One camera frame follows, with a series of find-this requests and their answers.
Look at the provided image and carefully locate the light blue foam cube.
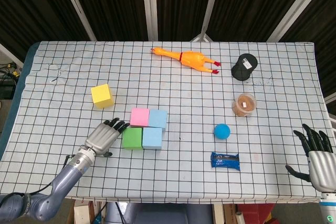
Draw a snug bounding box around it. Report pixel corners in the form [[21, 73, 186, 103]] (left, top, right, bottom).
[[142, 127, 163, 150], [148, 109, 168, 132]]

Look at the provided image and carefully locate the white black-grid tablecloth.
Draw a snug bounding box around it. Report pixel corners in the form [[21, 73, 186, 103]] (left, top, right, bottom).
[[0, 40, 336, 200]]

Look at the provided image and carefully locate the pink foam cube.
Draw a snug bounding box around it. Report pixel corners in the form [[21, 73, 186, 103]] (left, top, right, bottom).
[[130, 108, 150, 127]]

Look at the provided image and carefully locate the white frame post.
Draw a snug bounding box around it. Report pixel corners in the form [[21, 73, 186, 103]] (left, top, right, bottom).
[[190, 0, 224, 42], [57, 0, 97, 41], [265, 0, 331, 42], [141, 0, 160, 41]]

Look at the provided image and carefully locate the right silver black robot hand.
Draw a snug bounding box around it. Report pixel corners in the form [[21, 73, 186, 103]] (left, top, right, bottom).
[[285, 123, 336, 193]]

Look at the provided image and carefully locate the blue ball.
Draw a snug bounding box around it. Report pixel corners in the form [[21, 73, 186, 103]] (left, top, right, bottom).
[[213, 123, 232, 141]]

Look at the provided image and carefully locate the orange rubber chicken toy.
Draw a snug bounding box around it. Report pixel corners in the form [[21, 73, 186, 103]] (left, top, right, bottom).
[[150, 47, 222, 75]]

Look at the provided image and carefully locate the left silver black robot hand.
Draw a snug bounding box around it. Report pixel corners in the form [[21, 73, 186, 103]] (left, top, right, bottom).
[[83, 118, 131, 158]]

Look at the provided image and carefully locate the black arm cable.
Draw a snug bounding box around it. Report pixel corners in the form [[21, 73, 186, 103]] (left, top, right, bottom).
[[26, 154, 73, 197]]

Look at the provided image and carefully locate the yellow foam cube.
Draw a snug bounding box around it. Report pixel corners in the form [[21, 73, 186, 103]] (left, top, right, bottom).
[[90, 83, 114, 110]]

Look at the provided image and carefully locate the clear jar of rubber bands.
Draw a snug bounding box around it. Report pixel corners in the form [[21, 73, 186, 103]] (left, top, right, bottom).
[[231, 92, 257, 117]]

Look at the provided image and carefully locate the green foam cube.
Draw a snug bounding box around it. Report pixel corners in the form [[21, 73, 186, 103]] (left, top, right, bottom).
[[121, 127, 144, 150]]

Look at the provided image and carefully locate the black mesh pen holder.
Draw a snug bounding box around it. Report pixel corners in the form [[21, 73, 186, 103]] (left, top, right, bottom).
[[231, 53, 259, 82]]

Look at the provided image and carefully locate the blue snack packet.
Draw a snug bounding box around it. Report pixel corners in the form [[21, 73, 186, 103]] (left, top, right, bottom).
[[211, 152, 241, 171]]

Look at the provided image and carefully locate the red box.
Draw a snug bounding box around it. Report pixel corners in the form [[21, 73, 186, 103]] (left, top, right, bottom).
[[237, 202, 276, 224]]

